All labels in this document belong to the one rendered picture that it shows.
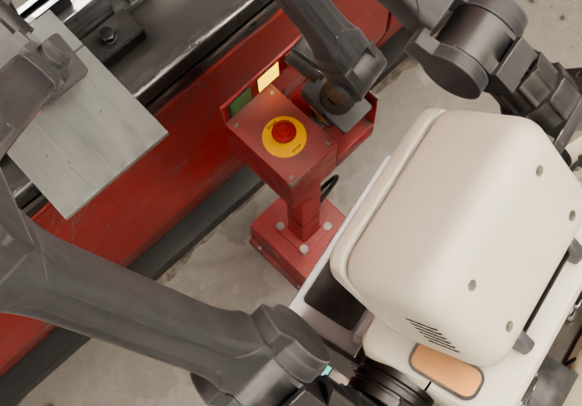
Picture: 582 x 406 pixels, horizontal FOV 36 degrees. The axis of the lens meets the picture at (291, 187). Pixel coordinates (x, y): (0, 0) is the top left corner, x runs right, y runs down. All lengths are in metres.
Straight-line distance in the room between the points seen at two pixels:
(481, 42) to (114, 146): 0.52
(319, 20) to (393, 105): 1.16
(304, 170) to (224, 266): 0.81
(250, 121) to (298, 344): 0.68
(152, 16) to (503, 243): 0.82
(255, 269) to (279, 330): 1.37
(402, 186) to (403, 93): 1.51
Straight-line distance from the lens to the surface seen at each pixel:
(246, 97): 1.46
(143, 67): 1.43
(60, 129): 1.28
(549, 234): 0.87
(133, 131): 1.25
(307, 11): 1.20
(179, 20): 1.46
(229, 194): 2.21
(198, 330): 0.77
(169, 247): 2.19
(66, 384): 2.23
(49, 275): 0.65
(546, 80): 1.02
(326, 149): 1.45
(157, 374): 2.18
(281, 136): 1.43
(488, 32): 1.00
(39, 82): 0.97
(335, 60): 1.24
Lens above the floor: 2.14
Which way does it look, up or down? 71 degrees down
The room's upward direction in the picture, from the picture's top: 4 degrees counter-clockwise
